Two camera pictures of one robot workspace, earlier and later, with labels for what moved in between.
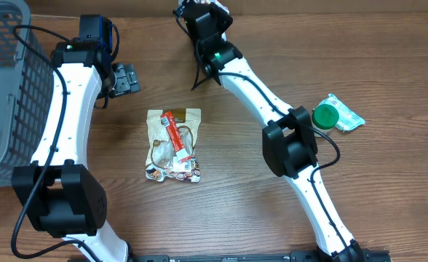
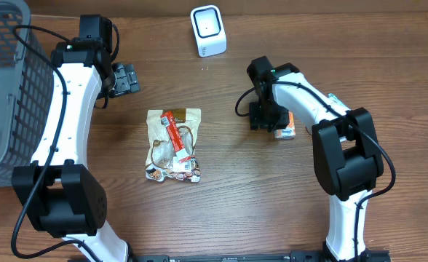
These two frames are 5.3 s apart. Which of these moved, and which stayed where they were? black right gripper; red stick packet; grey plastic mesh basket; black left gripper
Moved: black right gripper
Stayed: grey plastic mesh basket; red stick packet; black left gripper
